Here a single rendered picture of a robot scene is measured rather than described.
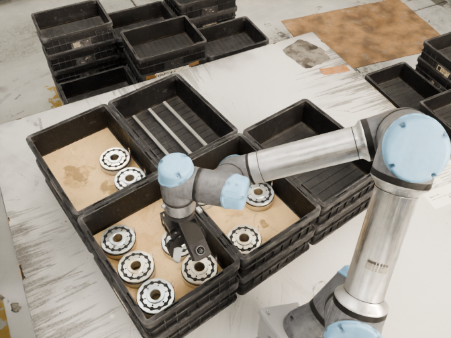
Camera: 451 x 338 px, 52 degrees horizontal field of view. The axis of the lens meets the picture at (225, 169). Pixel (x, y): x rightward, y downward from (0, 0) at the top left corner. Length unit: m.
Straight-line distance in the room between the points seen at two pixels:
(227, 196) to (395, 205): 0.33
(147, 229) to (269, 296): 0.43
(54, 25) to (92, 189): 1.65
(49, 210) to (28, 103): 1.67
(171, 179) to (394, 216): 0.44
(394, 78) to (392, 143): 2.17
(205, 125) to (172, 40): 1.13
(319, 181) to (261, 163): 0.55
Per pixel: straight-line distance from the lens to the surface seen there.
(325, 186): 1.56
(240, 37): 2.99
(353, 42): 3.77
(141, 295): 1.30
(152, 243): 1.41
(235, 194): 0.95
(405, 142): 0.88
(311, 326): 1.20
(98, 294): 1.51
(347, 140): 1.03
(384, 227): 0.95
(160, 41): 2.78
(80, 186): 1.59
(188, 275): 1.32
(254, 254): 1.27
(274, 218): 1.46
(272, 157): 1.05
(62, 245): 1.63
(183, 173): 0.94
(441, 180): 1.89
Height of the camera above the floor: 2.02
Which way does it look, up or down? 49 degrees down
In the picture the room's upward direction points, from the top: 1 degrees clockwise
